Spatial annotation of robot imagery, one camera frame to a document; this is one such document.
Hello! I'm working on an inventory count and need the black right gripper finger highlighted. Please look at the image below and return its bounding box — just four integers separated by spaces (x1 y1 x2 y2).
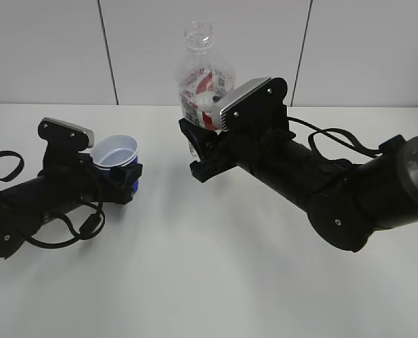
189 142 230 183
178 118 226 158

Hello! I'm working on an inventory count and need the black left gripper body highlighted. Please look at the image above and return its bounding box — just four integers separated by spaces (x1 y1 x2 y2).
73 166 116 204

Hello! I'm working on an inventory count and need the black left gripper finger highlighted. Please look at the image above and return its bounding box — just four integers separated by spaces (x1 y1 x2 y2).
76 153 95 169
109 163 143 204

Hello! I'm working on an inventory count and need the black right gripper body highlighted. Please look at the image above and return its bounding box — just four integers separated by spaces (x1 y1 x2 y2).
224 127 297 180

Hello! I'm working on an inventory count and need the blue paper cup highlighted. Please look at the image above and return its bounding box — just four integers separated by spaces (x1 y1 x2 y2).
90 134 139 175

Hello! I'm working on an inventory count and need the clear Wahaha water bottle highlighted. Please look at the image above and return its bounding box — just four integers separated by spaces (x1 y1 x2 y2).
173 20 238 159

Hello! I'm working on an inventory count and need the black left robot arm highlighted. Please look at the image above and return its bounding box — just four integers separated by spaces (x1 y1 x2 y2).
0 154 142 259

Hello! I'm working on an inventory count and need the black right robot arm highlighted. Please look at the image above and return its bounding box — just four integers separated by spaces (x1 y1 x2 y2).
179 120 418 252

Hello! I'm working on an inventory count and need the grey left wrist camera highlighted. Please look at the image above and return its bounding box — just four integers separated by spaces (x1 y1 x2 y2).
37 117 94 170

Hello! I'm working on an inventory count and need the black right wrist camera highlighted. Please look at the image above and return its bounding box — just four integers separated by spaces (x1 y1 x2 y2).
211 77 288 132

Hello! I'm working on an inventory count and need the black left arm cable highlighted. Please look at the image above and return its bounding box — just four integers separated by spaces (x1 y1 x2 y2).
0 150 107 249

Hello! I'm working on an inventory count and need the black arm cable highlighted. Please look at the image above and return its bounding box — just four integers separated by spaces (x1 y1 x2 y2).
0 150 107 249
288 117 389 159

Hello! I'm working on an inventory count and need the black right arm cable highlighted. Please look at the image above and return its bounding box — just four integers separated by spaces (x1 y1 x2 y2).
288 117 389 159

